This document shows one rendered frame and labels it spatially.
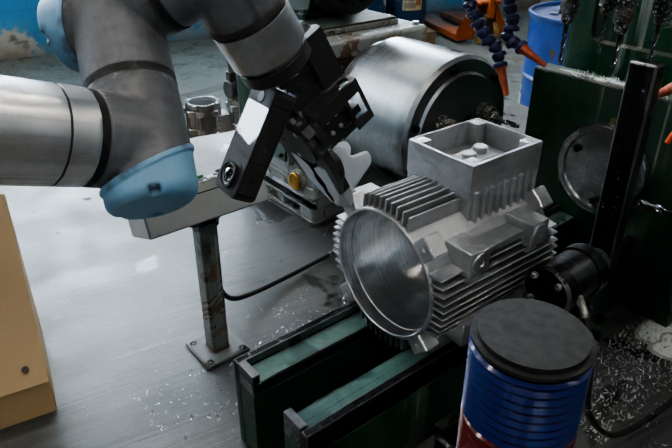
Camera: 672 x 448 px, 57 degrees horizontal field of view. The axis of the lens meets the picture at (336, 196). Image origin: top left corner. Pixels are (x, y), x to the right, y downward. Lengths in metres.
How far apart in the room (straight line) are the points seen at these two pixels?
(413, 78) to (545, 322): 0.71
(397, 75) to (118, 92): 0.60
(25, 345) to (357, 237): 0.44
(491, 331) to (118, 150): 0.29
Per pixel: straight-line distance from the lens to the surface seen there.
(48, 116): 0.46
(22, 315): 0.90
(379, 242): 0.80
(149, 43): 0.53
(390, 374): 0.73
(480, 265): 0.67
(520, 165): 0.74
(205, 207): 0.80
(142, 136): 0.49
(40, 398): 0.91
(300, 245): 1.18
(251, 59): 0.56
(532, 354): 0.31
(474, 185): 0.69
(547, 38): 2.96
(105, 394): 0.93
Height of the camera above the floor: 1.42
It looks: 27 degrees down
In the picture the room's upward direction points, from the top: straight up
